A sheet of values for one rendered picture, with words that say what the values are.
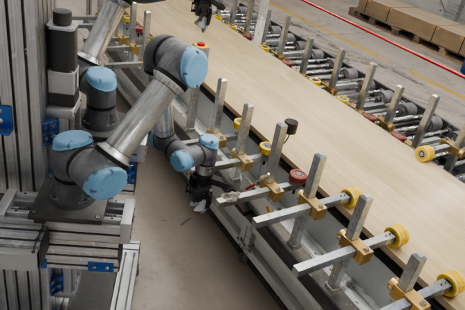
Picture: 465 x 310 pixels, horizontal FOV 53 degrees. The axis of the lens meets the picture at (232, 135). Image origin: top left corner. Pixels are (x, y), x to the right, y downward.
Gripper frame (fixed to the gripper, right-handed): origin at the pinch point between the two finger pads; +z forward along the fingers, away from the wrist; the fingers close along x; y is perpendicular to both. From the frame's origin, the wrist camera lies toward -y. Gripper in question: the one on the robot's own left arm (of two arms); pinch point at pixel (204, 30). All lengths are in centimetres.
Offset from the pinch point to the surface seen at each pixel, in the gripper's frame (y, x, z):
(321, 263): 18, 131, 34
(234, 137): -9, 31, 48
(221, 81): 2.1, 26.6, 16.6
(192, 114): 1.5, 1.2, 48.7
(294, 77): -84, -17, 40
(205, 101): -19, -21, 54
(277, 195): 1, 84, 45
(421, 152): -85, 89, 35
